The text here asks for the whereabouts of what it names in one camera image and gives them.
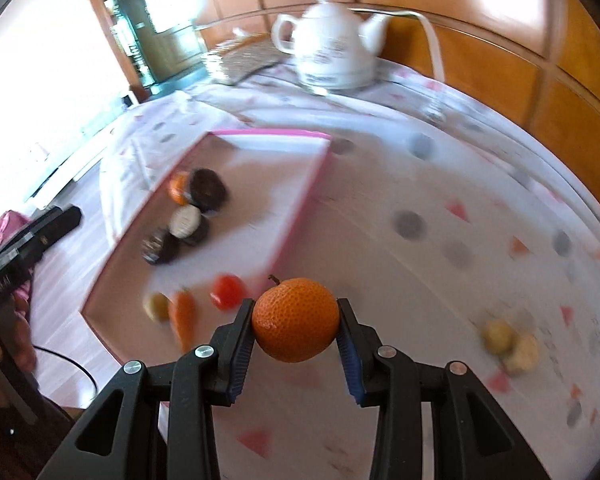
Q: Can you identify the person's left hand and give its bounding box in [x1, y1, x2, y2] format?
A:
[0, 294, 41, 413]

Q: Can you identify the small yellow-green fruit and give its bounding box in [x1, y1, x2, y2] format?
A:
[480, 318, 516, 356]

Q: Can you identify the wooden door with window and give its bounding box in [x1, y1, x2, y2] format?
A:
[90, 0, 208, 101]

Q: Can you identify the red tomato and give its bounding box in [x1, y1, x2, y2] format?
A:
[210, 274, 248, 311]

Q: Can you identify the small orange carrot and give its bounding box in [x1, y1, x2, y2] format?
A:
[169, 288, 197, 354]

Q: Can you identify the dark brown oblong fruit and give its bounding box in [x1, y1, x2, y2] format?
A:
[185, 168, 228, 214]

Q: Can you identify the pink shallow tray box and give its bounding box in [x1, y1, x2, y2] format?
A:
[81, 129, 332, 365]

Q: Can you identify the patterned white tablecloth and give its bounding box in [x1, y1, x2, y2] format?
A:
[100, 64, 600, 479]

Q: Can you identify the orange tangerine with stem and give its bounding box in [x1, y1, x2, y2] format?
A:
[168, 171, 188, 206]

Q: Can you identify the white kettle power cord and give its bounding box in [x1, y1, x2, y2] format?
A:
[349, 5, 448, 122]

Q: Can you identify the white ceramic electric kettle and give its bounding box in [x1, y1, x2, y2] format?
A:
[271, 0, 390, 90]

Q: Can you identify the round dark brown fruit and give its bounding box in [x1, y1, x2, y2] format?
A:
[140, 228, 180, 266]

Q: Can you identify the tan small round fruit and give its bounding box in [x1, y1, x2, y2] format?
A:
[143, 292, 171, 323]

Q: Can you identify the ornate cream tissue box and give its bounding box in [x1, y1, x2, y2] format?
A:
[202, 28, 289, 86]

